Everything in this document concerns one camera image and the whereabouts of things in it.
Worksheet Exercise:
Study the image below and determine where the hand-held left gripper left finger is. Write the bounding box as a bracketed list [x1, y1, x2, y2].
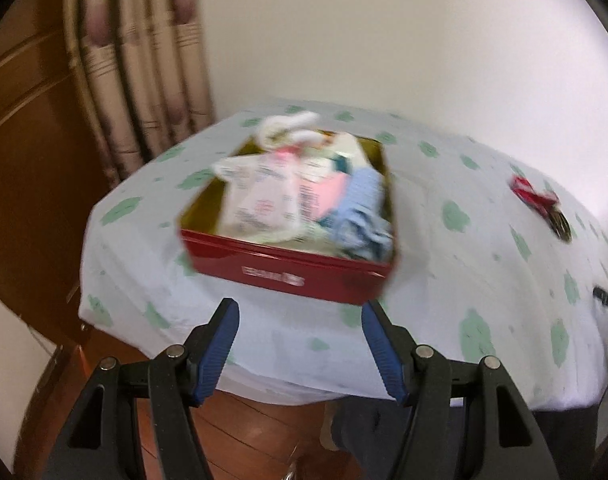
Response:
[44, 297, 241, 480]

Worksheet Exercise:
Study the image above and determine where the person's leg in jeans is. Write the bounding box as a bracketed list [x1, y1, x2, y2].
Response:
[329, 394, 415, 456]

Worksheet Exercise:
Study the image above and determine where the green cloud print tablecloth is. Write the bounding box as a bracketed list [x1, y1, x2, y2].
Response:
[79, 99, 608, 408]

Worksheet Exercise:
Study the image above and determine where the white tissue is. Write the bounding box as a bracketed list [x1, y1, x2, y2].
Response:
[329, 132, 372, 173]

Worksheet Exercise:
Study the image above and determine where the brown wooden door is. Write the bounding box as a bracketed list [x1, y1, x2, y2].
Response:
[0, 0, 120, 331]

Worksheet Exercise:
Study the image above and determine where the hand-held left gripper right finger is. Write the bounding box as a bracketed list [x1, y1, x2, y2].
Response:
[361, 300, 567, 480]

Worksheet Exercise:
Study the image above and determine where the beige patterned curtain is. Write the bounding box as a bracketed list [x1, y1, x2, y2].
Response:
[64, 0, 215, 186]

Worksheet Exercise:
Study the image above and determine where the light blue cloth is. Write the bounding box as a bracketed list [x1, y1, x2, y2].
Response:
[329, 167, 395, 263]

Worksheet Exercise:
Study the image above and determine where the white pouch with pink ribbon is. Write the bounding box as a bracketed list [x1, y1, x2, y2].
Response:
[254, 110, 322, 150]

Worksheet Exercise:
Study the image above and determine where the red tin box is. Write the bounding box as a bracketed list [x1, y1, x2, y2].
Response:
[178, 135, 401, 306]

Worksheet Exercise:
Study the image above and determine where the white flower print sachet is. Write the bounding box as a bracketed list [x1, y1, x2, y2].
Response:
[211, 152, 305, 241]

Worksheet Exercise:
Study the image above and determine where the pink and white packet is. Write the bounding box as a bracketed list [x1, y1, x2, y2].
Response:
[299, 170, 349, 222]

